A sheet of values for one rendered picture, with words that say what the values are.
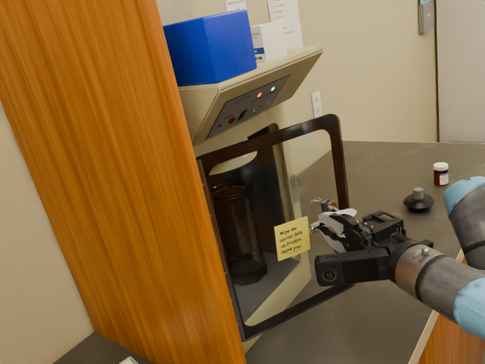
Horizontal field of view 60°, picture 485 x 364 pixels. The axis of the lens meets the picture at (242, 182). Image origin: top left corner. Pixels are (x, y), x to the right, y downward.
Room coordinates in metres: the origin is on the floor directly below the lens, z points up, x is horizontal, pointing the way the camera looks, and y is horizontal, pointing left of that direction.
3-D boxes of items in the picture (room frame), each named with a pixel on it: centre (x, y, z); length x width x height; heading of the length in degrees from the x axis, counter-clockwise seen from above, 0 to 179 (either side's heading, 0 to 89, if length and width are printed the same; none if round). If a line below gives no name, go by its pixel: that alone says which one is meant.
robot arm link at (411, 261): (0.50, -0.23, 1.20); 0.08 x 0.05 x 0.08; 111
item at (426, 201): (1.14, -0.52, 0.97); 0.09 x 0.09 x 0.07
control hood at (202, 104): (0.75, -0.06, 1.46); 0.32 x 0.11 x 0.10; 138
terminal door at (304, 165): (0.72, -0.06, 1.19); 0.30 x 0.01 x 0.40; 111
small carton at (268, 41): (0.78, -0.09, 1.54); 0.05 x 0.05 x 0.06; 34
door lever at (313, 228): (0.72, -0.14, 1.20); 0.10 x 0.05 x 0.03; 111
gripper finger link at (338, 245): (0.68, -0.16, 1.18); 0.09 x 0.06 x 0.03; 21
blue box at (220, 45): (0.67, 0.01, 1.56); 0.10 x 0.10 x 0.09; 48
